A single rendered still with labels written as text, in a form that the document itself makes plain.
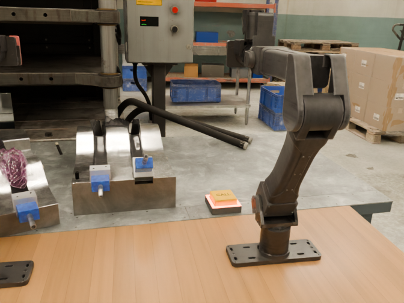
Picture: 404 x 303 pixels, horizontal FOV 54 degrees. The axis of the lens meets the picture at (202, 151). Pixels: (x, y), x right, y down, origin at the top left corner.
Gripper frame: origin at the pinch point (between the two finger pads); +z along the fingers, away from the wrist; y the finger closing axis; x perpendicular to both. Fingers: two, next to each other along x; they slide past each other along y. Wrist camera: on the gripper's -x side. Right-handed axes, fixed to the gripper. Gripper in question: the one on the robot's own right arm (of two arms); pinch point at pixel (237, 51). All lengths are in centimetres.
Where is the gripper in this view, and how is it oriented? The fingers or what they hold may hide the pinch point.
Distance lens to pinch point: 113.4
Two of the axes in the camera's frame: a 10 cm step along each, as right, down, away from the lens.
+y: -9.8, 0.3, -1.9
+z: -1.9, -3.1, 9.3
